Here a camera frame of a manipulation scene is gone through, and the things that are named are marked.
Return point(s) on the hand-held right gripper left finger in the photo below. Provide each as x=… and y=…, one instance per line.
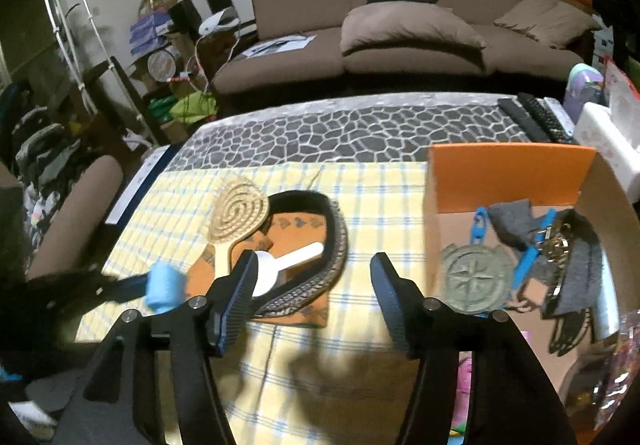
x=235, y=307

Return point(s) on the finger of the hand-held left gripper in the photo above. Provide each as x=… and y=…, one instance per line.
x=165, y=287

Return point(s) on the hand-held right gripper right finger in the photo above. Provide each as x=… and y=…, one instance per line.
x=392, y=305

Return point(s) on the white plastic scoop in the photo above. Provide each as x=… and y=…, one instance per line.
x=295, y=260

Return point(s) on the orange printed cloth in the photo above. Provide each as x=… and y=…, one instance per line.
x=292, y=230

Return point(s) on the beige spiral hairbrush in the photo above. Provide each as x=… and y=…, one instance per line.
x=240, y=205

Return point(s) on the orange cardboard box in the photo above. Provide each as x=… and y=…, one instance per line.
x=500, y=175

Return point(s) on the grey patterned desktop cover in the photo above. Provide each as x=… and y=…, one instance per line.
x=350, y=130

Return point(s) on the bronze compass medallion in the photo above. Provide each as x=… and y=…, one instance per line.
x=475, y=277

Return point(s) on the pink toy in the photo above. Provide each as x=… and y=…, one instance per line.
x=464, y=372

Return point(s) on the brown armrest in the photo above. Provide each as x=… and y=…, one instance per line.
x=75, y=215

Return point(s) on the yellow plaid cloth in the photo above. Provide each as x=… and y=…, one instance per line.
x=380, y=195

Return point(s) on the grey felt cloth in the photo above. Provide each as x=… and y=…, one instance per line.
x=512, y=222

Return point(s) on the pile of clothes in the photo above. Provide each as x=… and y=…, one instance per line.
x=40, y=150

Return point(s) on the green plastic bag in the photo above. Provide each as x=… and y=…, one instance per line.
x=190, y=107

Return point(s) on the grey and black belts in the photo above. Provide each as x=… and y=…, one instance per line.
x=575, y=265

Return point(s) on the round white mirror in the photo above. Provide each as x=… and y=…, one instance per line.
x=162, y=64

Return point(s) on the black remote control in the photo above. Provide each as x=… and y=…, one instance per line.
x=522, y=122
x=547, y=117

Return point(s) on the brown sofa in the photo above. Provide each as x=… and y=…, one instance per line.
x=300, y=60

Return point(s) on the purple printed box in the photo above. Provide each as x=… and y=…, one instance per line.
x=145, y=30

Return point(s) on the papers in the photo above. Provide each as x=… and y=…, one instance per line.
x=275, y=47

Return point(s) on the white rounded device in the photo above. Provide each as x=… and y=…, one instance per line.
x=218, y=20

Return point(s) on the white storage box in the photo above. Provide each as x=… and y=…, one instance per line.
x=612, y=140

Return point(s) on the large brown sofa pillow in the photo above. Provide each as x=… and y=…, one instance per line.
x=410, y=25

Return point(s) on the purple container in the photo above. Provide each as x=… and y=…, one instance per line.
x=582, y=85

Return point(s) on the white coat rack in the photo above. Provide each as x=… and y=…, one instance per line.
x=55, y=10

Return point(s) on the clear plastic bag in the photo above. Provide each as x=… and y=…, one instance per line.
x=622, y=90

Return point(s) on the small brown sofa pillow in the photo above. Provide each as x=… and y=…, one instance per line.
x=545, y=20

